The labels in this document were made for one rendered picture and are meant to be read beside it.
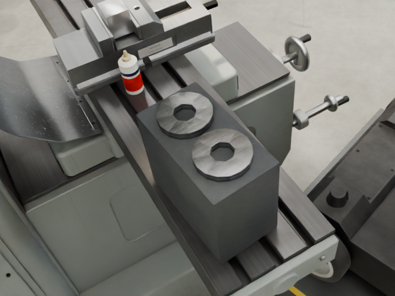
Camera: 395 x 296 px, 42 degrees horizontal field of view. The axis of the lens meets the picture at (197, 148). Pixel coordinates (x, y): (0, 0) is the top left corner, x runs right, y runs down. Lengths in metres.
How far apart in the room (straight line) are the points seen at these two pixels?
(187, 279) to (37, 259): 0.51
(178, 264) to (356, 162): 0.65
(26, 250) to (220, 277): 0.61
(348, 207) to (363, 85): 1.21
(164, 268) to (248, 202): 0.93
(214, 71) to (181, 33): 0.17
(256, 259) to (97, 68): 0.55
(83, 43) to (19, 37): 1.81
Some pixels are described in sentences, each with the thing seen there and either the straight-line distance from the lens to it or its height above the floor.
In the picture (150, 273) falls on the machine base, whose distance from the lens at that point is 1.68.
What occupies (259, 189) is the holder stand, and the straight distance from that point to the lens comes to 0.77.
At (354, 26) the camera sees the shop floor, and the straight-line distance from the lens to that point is 2.74.
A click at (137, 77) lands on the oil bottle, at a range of 1.11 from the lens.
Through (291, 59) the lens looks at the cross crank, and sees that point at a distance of 1.63.
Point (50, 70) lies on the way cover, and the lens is 1.37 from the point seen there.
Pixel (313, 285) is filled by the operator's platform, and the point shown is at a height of 0.40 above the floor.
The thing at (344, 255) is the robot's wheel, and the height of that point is 0.55.
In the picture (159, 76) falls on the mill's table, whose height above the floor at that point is 0.90.
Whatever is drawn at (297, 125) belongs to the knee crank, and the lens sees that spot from 1.61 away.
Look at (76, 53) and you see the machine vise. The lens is 1.17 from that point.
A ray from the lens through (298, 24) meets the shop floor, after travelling 2.73.
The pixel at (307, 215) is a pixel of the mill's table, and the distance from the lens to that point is 0.92.
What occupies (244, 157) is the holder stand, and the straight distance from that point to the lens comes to 0.74.
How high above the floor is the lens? 1.69
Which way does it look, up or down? 51 degrees down
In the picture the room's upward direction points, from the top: 9 degrees counter-clockwise
